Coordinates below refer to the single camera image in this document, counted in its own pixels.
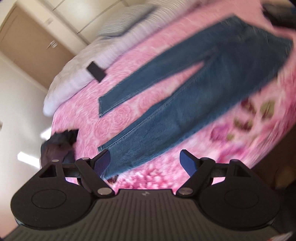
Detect blue denim jeans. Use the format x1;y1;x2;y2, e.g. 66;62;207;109
97;15;293;180

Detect dark purple garment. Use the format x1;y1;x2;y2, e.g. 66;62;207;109
40;138;75;168

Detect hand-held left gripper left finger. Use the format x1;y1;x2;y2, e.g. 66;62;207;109
38;149;114;198

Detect grey striped quilt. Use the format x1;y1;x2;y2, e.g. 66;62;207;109
43;0;185;116

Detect pink rose blanket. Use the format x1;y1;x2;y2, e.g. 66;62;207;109
51;0;296;186

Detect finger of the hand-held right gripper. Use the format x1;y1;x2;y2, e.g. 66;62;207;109
264;1;296;26

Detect cream wardrobe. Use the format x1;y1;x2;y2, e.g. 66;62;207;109
35;0;148;44

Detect black phone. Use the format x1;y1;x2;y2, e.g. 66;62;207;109
87;61;107;82

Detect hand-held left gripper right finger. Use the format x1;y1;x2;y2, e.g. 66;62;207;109
176;149;251;198

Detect brown wooden door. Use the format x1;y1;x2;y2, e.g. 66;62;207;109
0;5;74;87

